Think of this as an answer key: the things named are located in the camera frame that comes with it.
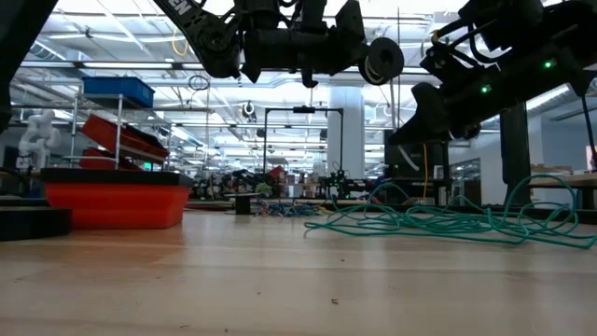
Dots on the black plastic spool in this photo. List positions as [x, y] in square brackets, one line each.
[384, 60]

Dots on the black tape roll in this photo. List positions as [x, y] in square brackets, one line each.
[32, 224]

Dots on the thin black pole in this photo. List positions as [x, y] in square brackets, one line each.
[590, 126]

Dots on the red square tray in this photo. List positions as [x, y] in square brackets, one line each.
[116, 205]

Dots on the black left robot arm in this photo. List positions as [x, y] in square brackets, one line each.
[200, 23]

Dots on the wooden side table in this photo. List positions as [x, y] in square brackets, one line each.
[559, 179]

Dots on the blue plastic bin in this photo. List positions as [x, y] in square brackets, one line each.
[119, 91]

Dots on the metal shelf rack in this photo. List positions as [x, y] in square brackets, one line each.
[120, 135]

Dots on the black distant camera rig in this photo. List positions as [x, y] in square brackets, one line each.
[303, 109]

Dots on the black monitor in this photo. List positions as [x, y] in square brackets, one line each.
[392, 163]

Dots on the black upright post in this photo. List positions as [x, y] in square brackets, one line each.
[515, 158]

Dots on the person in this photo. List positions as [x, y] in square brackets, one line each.
[380, 179]

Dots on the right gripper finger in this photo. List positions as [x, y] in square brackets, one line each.
[424, 121]

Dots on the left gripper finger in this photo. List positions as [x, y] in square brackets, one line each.
[350, 37]

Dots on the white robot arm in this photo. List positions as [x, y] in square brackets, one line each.
[39, 140]

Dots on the red plastic shelf bin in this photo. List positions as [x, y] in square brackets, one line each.
[95, 161]
[107, 133]

